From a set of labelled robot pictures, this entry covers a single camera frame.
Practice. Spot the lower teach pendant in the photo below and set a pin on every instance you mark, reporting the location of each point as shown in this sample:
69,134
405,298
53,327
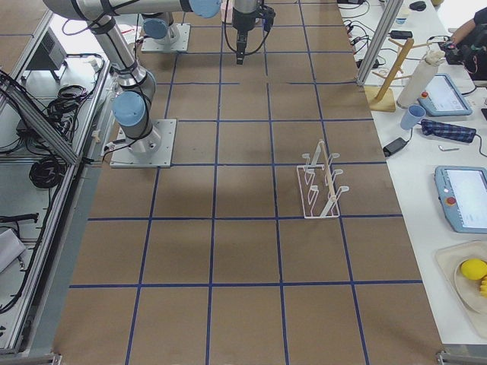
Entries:
462,194

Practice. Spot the yellow lemon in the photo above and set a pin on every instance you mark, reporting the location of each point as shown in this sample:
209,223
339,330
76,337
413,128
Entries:
473,269

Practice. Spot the wooden mug tree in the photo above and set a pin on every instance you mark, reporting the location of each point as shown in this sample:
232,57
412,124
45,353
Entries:
381,99

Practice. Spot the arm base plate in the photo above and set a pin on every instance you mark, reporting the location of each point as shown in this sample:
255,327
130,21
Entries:
167,38
155,150

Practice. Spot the beige tray with plate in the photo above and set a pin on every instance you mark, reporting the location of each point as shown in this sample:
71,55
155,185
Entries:
468,291

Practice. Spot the upper teach pendant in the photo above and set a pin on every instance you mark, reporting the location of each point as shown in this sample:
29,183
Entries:
441,97

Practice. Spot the light blue cup on desk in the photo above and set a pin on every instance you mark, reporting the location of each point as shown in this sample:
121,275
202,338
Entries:
412,116

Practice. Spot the white wire cup rack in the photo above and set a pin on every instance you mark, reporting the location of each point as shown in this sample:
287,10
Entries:
317,184

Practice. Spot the folded plaid umbrella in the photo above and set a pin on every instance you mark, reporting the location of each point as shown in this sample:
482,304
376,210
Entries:
448,131

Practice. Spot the black power adapter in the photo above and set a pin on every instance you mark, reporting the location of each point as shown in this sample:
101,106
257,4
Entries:
394,146

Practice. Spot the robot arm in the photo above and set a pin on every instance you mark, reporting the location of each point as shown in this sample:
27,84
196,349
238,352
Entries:
242,15
132,107

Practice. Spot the teach pendant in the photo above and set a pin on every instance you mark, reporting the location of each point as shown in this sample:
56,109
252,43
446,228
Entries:
441,97
462,194

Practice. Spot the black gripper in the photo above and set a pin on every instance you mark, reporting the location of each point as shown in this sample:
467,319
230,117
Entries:
242,20

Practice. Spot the cream water bottle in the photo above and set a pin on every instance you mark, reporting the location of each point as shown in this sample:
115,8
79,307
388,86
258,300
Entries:
420,78

